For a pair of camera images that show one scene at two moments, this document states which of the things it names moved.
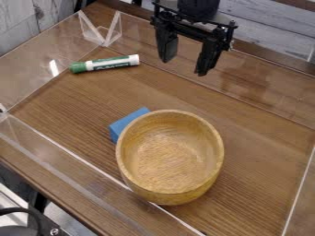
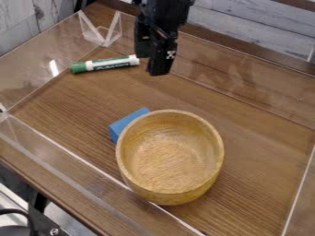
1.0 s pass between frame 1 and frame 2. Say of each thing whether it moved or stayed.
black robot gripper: moved
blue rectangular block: stayed
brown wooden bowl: stayed
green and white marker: stayed
